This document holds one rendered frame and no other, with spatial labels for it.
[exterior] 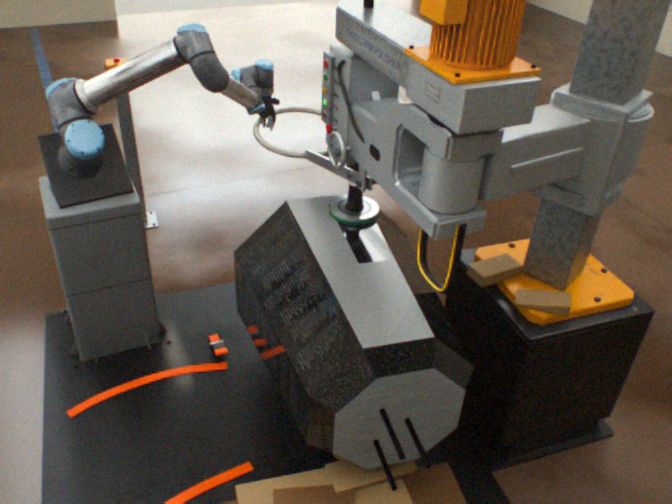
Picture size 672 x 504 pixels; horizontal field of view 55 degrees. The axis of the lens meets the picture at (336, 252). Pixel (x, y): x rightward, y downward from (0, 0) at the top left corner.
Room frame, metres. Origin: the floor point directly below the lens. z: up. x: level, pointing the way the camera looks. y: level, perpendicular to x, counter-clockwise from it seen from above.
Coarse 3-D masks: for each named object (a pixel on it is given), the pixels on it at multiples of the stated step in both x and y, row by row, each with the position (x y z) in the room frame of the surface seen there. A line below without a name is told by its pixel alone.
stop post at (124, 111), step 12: (108, 60) 3.60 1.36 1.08; (120, 60) 3.61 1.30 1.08; (120, 96) 3.54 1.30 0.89; (120, 108) 3.54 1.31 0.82; (120, 120) 3.54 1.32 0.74; (132, 120) 3.56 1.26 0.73; (132, 132) 3.56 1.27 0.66; (132, 144) 3.55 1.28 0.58; (132, 156) 3.55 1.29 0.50; (132, 168) 3.55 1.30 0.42; (132, 180) 3.54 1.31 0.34; (144, 204) 3.56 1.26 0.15; (144, 216) 3.56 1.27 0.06
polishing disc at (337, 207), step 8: (336, 200) 2.47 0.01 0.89; (344, 200) 2.47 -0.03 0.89; (368, 200) 2.48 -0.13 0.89; (336, 208) 2.40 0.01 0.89; (344, 208) 2.40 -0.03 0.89; (368, 208) 2.41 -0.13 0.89; (376, 208) 2.42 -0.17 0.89; (336, 216) 2.35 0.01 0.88; (344, 216) 2.34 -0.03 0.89; (352, 216) 2.34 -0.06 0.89; (360, 216) 2.34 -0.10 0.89; (368, 216) 2.35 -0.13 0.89
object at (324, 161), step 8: (312, 152) 2.71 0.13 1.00; (312, 160) 2.71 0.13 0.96; (320, 160) 2.62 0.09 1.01; (328, 160) 2.54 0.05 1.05; (328, 168) 2.54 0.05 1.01; (344, 168) 2.39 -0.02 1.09; (344, 176) 2.39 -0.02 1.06; (352, 176) 2.32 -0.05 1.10; (360, 184) 2.19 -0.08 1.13; (368, 184) 2.19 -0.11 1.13
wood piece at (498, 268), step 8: (496, 256) 2.19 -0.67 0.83; (504, 256) 2.19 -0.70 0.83; (472, 264) 2.12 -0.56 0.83; (480, 264) 2.12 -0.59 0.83; (488, 264) 2.13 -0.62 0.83; (496, 264) 2.13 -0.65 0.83; (504, 264) 2.13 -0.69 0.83; (512, 264) 2.14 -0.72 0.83; (520, 264) 2.14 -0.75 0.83; (472, 272) 2.09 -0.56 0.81; (480, 272) 2.07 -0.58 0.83; (488, 272) 2.07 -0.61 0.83; (496, 272) 2.07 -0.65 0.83; (504, 272) 2.09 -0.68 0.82; (512, 272) 2.11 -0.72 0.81; (520, 272) 2.13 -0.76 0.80; (480, 280) 2.05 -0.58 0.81; (488, 280) 2.05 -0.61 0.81; (496, 280) 2.07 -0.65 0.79
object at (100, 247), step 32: (64, 224) 2.29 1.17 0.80; (96, 224) 2.35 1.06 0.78; (128, 224) 2.41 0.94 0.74; (64, 256) 2.28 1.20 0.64; (96, 256) 2.34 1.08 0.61; (128, 256) 2.40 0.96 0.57; (64, 288) 2.27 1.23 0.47; (96, 288) 2.32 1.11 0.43; (128, 288) 2.39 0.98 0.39; (96, 320) 2.31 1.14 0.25; (128, 320) 2.38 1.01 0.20; (96, 352) 2.30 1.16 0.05
